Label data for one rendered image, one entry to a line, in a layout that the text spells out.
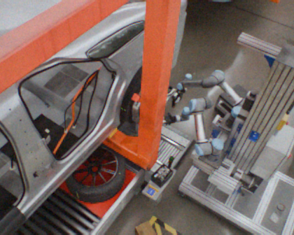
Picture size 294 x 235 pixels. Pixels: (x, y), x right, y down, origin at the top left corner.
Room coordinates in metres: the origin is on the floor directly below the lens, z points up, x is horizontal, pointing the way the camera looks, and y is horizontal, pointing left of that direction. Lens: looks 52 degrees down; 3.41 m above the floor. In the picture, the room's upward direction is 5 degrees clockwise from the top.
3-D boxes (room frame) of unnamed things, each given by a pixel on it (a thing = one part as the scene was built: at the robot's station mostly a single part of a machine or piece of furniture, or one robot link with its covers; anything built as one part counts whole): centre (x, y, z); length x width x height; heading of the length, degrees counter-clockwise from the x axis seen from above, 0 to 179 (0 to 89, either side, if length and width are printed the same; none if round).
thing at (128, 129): (2.44, 0.16, 0.32); 0.40 x 0.30 x 0.28; 150
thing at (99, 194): (1.66, 0.52, 0.39); 0.66 x 0.66 x 0.24
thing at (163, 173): (1.61, -0.20, 0.51); 0.20 x 0.14 x 0.13; 143
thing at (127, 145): (1.91, 0.26, 0.69); 0.52 x 0.17 x 0.35; 60
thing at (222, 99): (3.06, -1.21, 0.17); 0.43 x 0.36 x 0.34; 131
